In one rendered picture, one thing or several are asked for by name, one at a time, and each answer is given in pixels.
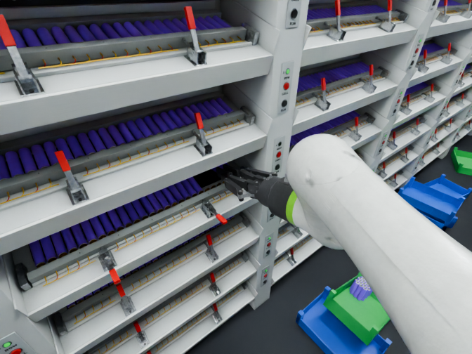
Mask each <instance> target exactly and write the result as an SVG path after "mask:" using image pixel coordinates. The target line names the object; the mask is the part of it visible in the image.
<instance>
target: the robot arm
mask: <svg viewBox="0 0 472 354"><path fill-rule="evenodd" d="M216 173H217V176H218V177H219V178H221V179H222V180H224V183H225V187H226V188H227V189H228V190H229V191H231V192H232V193H233V194H234V195H236V196H237V197H238V199H239V201H240V202H242V201H244V198H245V197H250V198H252V199H257V200H258V201H259V202H260V203H261V204H262V205H263V206H265V207H268V208H269V210H270V212H271V213H272V214H273V215H275V216H277V217H279V218H281V219H283V220H285V221H287V222H289V223H291V224H293V225H295V226H297V227H299V228H300V229H302V230H304V231H306V232H307V233H308V234H309V235H311V236H312V237H313V238H315V239H316V240H317V241H318V242H319V243H320V244H322V245H324V246H326V247H329V248H331V249H344V250H345V252H346V253H347V254H348V255H349V257H350V259H351V260H352V262H354V264H355V266H356V267H357V269H358V270H359V271H360V273H361V274H362V276H363V277H364V279H365V280H366V282H367V283H368V285H369V287H370V288H371V290H372V291H373V292H374V294H375V296H376V297H377V298H378V300H379V302H380V304H381V305H382V307H383V309H384V310H385V311H386V313H387V315H388V316H389V318H390V319H391V322H392V323H393V325H394V326H395V328H396V329H397V331H398V333H399V335H400V336H401V338H402V340H403V341H404V343H405V345H406V347H407V348H408V350H409V352H410V353H411V354H472V252H471V251H469V250H468V249H467V248H466V247H464V246H463V245H461V244H460V243H458V241H456V240H455V239H453V238H452V237H450V236H449V235H448V234H447V233H446V232H444V231H443V230H441V229H440V228H439V227H438V226H436V225H435V224H434V223H432V222H431V221H430V220H428V219H427V218H426V217H425V216H424V215H422V214H421V213H420V212H418V211H417V210H416V209H415V208H414V207H413V206H411V205H410V204H409V203H408V202H406V201H405V200H404V199H403V198H402V197H401V196H399V194H398V193H396V192H395V191H394V190H393V189H392V188H390V187H389V186H388V185H387V184H386V183H385V182H384V181H383V180H381V179H380V178H379V177H378V176H377V175H376V174H375V173H374V172H373V171H372V170H371V169H370V168H369V167H368V166H367V165H366V164H365V163H364V162H363V161H362V160H361V158H360V157H359V156H358V155H357V154H356V153H355V151H354V150H353V149H352V148H351V146H350V145H349V144H347V142H345V141H344V140H342V139H340V138H338V137H336V136H333V135H329V134H315V135H312V136H309V137H307V138H304V139H303V140H301V141H300V142H298V143H297V144H296V145H295V146H294V147H293V149H292V150H291V152H290V153H289V156H288V158H287V164H286V173H285V177H283V178H280V177H277V173H276V172H267V171H262V170H258V169H253V168H246V170H244V169H241V170H240V169H236V168H234V167H231V166H228V165H227V164H224V165H223V169H222V168H219V167H216Z"/></svg>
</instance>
